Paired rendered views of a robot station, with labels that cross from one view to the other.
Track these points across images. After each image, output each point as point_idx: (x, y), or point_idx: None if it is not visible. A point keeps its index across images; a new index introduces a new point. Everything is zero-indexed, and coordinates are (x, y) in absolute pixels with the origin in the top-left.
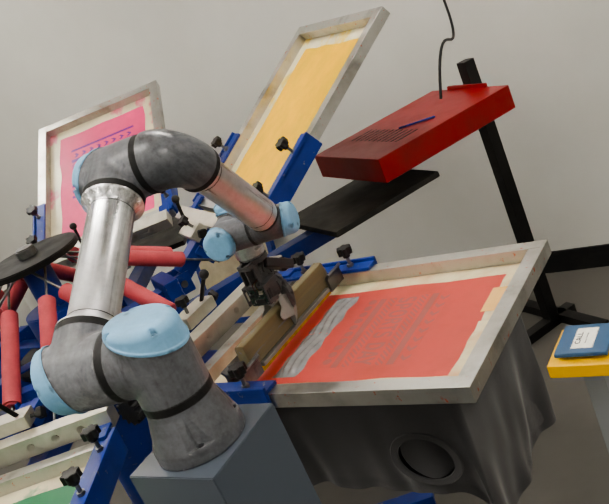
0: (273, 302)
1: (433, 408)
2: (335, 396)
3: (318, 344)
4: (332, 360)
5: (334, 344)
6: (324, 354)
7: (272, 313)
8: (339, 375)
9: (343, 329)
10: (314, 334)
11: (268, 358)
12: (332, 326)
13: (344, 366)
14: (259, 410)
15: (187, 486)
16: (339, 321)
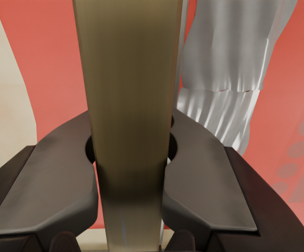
0: (98, 200)
1: None
2: None
3: (243, 139)
4: (290, 186)
5: (286, 137)
6: (266, 168)
7: (152, 247)
8: None
9: None
10: (218, 100)
11: (162, 233)
12: (268, 53)
13: None
14: None
15: None
16: (286, 15)
